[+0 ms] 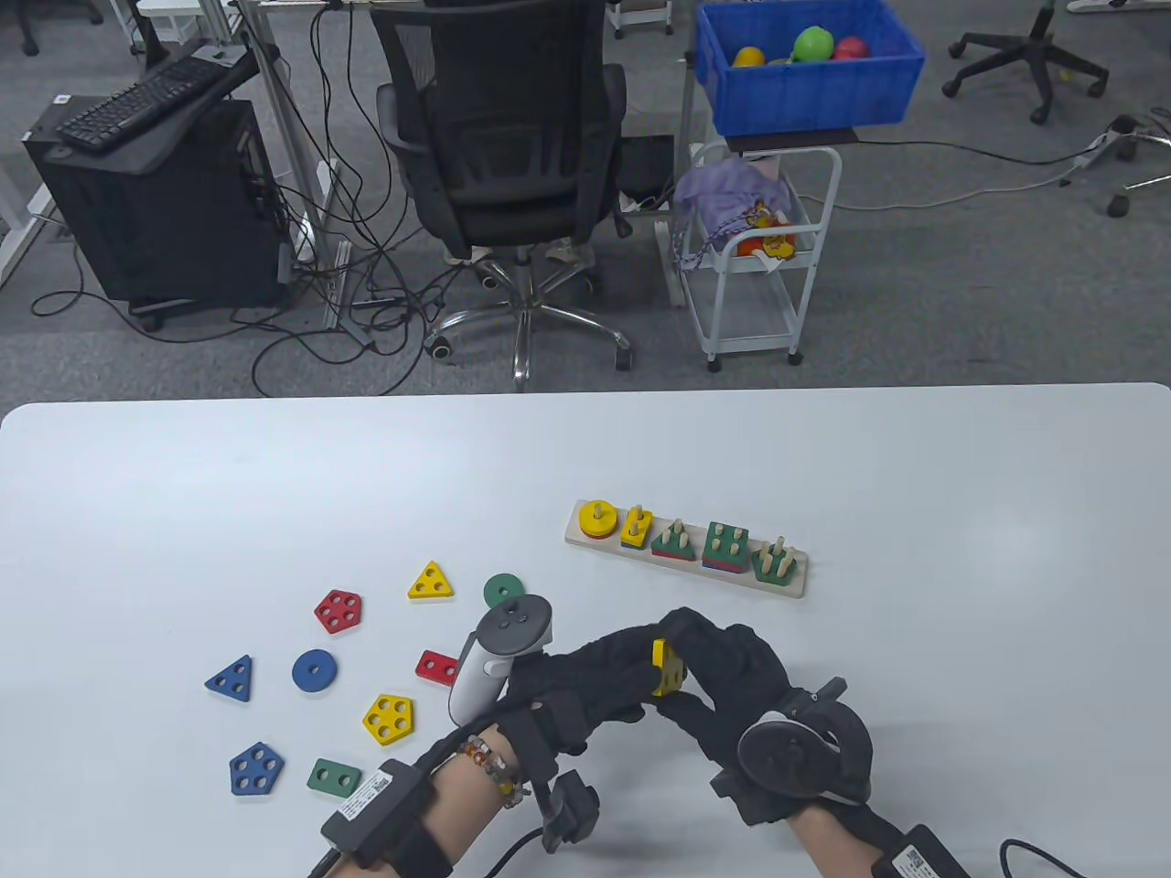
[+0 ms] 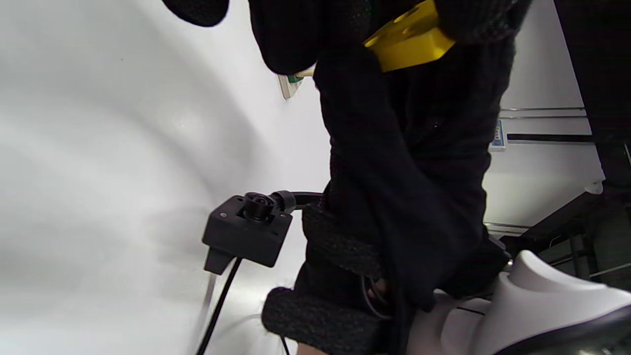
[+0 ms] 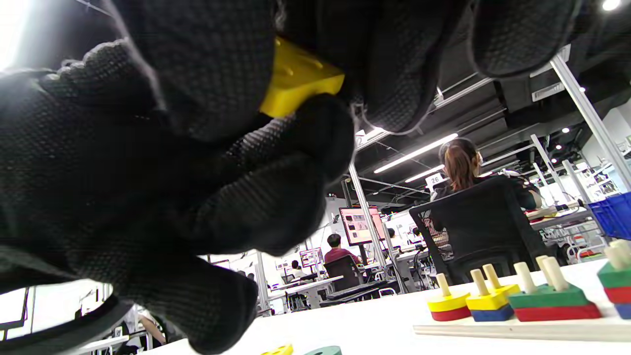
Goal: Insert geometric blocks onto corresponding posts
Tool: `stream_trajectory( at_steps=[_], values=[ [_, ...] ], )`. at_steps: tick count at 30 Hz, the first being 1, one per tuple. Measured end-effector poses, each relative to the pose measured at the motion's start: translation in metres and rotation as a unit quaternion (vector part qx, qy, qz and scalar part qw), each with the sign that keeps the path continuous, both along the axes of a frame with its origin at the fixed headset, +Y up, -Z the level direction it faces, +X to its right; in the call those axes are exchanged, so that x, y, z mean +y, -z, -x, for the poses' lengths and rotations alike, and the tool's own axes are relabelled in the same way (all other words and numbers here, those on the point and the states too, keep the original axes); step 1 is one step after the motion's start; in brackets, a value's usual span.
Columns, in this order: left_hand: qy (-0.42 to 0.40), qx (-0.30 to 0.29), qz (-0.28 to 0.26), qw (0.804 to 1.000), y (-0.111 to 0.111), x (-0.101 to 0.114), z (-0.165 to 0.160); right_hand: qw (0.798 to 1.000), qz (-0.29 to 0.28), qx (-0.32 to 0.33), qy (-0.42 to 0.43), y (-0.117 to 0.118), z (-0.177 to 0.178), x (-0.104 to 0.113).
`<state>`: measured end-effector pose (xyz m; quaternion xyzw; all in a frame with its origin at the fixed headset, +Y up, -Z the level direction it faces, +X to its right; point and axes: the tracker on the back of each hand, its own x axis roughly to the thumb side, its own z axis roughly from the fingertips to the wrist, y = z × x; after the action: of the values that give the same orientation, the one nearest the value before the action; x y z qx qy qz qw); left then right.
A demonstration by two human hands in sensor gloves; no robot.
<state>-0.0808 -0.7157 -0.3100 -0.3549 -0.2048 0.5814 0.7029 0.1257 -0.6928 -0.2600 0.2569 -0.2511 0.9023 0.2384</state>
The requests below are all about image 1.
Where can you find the red rectangle block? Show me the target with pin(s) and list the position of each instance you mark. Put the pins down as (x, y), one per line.
(432, 668)

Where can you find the person's left forearm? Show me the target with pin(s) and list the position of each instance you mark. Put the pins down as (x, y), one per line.
(457, 805)

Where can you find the green toy fruit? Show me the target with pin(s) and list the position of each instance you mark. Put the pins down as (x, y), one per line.
(812, 44)

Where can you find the green square block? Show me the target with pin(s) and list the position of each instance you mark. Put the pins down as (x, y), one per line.
(727, 544)

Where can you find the grey tracking controller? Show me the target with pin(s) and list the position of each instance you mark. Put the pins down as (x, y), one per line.
(512, 626)
(782, 754)

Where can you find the red pentagon block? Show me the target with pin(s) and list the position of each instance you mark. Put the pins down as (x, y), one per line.
(338, 612)

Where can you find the white metal cart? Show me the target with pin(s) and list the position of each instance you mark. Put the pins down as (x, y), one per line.
(732, 263)

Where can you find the black keyboard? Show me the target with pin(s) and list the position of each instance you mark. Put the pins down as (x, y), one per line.
(137, 96)

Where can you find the purple cloth bag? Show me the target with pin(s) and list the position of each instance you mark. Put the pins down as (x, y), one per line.
(723, 187)

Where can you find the person's right hand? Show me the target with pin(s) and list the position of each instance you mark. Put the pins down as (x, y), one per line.
(732, 668)

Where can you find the red toy fruit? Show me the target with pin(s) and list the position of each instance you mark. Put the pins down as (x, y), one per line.
(851, 48)

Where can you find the blue circle block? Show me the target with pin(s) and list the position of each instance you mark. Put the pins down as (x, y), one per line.
(302, 679)

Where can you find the yellow pentagon block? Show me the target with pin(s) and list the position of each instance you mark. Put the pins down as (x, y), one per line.
(390, 720)

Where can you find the yellow square block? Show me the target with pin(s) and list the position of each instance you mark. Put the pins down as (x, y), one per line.
(668, 677)

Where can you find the green pentagon block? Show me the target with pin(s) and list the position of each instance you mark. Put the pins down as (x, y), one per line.
(757, 558)

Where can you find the blue triangle block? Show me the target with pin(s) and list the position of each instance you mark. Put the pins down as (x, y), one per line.
(230, 681)

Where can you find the orange yellow toy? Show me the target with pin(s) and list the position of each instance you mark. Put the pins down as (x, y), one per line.
(768, 240)

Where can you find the yellow rectangle block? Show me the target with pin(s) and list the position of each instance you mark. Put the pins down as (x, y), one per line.
(645, 530)

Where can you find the yellow triangle block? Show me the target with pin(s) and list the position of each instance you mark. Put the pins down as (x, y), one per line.
(431, 583)

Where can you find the red triangle block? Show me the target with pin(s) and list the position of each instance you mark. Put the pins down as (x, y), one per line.
(672, 556)

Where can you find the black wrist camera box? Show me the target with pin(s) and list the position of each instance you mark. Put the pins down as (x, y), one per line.
(919, 860)
(375, 805)

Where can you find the chair leg with caster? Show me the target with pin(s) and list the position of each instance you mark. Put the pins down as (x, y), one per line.
(1117, 205)

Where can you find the wooden board with posts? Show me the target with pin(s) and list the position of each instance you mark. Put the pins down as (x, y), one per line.
(574, 538)

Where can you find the green circle block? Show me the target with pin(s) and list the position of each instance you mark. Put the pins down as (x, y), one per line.
(499, 585)

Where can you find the white power strip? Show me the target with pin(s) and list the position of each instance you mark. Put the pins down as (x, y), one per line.
(1102, 146)

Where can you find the yellow circle block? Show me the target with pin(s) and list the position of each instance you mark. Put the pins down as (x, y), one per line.
(590, 523)

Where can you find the black swivel office chair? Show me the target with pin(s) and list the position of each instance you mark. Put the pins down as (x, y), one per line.
(1038, 46)

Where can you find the black computer tower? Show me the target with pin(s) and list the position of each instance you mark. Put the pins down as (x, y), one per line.
(165, 229)

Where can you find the small white cart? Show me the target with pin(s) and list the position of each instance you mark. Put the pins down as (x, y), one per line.
(640, 11)

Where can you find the orange toy fruit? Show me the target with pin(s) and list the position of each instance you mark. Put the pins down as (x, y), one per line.
(748, 57)

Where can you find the black chair base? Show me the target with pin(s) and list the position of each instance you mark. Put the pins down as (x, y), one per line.
(30, 27)

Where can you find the blue pentagon block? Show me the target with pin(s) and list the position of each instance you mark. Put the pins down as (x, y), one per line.
(256, 769)

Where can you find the black floor box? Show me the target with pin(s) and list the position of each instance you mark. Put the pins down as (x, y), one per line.
(645, 169)

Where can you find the blue plastic crate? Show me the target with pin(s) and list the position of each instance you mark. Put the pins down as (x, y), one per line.
(805, 101)

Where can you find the green rectangle block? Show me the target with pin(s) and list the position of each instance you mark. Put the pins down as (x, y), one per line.
(334, 777)

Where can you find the person's left hand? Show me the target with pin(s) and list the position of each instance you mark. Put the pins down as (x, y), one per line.
(595, 677)

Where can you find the blue square block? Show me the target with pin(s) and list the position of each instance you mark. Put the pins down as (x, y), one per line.
(723, 570)

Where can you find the black mesh office chair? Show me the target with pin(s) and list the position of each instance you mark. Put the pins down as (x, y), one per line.
(503, 137)

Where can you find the dark flat board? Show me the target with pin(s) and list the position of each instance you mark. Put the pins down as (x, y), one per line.
(791, 139)

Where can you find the green triangle block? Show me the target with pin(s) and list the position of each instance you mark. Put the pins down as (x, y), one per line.
(660, 547)

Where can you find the white desk frame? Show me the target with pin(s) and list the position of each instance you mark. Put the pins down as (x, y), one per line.
(337, 274)

